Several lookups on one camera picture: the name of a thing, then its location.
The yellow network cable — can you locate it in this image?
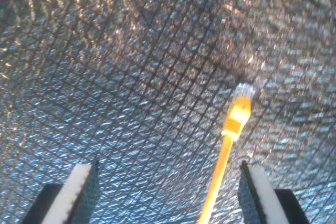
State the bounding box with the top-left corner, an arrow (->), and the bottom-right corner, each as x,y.
198,82 -> 257,224

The black bubble wrap mat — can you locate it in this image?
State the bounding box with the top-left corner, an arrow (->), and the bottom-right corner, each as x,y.
0,0 -> 336,224

